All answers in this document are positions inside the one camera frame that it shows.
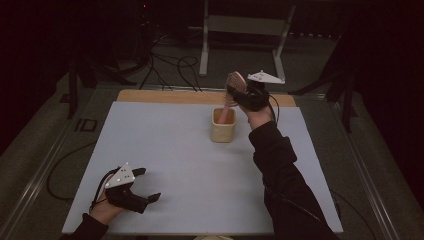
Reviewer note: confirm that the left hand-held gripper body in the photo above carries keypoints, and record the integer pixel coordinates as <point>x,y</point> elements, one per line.
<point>120,177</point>

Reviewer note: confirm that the black square floor plate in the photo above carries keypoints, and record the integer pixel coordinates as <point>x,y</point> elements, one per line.
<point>86,125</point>

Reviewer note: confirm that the white metal stand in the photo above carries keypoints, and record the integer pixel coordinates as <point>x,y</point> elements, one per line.
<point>246,25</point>

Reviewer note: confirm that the person's right hand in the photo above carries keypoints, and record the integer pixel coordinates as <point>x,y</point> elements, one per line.
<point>260,118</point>

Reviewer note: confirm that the pink hairbrush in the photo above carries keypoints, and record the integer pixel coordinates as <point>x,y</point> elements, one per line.
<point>237,81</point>

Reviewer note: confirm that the pale blue table mat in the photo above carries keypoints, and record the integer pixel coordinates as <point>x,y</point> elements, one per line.
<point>200,166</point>

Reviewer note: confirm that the cream square cup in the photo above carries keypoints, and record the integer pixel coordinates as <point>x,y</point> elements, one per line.
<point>222,131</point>

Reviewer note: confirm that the person's left hand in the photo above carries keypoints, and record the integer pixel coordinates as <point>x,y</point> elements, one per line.
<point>105,211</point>

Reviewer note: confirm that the aluminium frame rail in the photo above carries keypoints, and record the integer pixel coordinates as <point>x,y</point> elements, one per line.
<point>43,170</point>
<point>363,173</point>

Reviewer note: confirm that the wooden table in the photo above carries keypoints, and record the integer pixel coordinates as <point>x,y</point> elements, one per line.
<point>166,96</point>

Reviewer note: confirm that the black stand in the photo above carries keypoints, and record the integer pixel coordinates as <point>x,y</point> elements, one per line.
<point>346,96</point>
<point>73,90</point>

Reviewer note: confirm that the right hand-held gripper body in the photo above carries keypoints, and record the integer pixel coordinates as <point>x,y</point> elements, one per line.
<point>256,96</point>

